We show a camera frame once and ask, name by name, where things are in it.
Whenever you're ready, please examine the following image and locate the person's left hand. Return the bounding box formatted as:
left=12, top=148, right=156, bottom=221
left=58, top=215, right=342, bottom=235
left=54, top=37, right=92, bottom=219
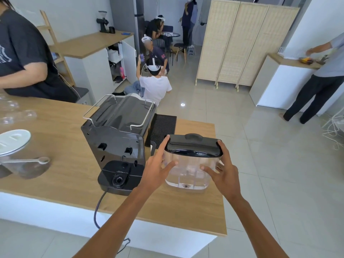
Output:
left=138, top=135, right=178, bottom=192

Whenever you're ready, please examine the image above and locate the person's right hand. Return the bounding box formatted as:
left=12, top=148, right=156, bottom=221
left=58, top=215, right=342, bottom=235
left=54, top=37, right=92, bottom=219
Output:
left=200, top=140, right=240, bottom=202

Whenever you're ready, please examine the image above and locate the clear water tank black lid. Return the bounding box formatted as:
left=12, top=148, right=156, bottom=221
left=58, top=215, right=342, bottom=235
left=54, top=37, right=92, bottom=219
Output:
left=163, top=133, right=223, bottom=190

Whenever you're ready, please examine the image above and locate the person's right forearm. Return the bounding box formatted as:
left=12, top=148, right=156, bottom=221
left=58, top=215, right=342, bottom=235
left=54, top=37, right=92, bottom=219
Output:
left=223, top=191, right=289, bottom=258

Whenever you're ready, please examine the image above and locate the person's left forearm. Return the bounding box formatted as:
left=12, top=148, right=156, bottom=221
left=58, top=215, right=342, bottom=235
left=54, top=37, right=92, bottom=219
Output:
left=72, top=183, right=155, bottom=258

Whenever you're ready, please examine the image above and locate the black rubber bar mat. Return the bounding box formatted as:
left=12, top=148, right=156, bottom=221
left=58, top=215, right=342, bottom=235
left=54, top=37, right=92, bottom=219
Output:
left=145, top=114, right=177, bottom=148

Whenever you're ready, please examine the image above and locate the black espresso machine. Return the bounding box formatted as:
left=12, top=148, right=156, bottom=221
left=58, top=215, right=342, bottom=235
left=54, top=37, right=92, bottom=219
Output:
left=81, top=94, right=157, bottom=196

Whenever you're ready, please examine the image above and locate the white counter with wooden top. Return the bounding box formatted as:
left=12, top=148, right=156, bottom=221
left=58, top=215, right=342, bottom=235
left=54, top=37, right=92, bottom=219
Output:
left=249, top=53, right=327, bottom=116

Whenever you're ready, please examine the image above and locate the grey cushioned stool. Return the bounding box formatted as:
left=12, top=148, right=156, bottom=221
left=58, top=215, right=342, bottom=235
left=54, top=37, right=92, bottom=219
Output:
left=73, top=87, right=95, bottom=106

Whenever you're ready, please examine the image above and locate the wooden leg black chair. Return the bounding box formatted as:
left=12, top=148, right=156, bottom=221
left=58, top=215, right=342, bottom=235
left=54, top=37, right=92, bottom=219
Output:
left=172, top=43, right=188, bottom=63

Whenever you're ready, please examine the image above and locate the beige folding screen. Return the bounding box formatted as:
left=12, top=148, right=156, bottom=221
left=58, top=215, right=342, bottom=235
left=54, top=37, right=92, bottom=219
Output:
left=195, top=0, right=300, bottom=92

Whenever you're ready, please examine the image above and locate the white cabinet with wooden top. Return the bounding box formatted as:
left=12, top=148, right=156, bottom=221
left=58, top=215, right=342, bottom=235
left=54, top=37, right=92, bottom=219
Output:
left=48, top=30, right=138, bottom=105

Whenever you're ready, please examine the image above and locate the clear plastic measuring spoon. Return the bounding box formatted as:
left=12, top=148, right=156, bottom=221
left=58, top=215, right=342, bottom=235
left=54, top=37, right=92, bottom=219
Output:
left=0, top=157, right=50, bottom=166

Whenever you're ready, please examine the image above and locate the silver refrigerator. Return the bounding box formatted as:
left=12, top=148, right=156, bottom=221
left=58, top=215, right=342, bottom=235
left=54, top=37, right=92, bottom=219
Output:
left=109, top=0, right=145, bottom=46

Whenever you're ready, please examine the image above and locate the glass jar with white lid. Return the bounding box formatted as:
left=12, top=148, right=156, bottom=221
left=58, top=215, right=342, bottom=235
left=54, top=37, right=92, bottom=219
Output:
left=0, top=129, right=51, bottom=180

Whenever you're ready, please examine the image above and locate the black coffee grinder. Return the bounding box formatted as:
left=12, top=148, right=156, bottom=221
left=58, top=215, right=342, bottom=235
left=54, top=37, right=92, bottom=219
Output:
left=96, top=11, right=110, bottom=33

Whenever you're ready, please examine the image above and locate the wooden ladder shelf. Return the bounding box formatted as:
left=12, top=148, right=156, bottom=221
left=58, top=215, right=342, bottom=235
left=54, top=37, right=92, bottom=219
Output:
left=36, top=10, right=76, bottom=87

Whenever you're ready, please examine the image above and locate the black power cable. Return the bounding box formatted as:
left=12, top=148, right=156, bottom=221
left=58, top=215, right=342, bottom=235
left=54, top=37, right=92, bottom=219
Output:
left=94, top=189, right=131, bottom=253

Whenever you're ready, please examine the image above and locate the white cables bundle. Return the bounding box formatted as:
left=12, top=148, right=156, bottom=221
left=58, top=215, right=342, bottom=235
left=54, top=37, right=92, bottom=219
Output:
left=321, top=106, right=344, bottom=151

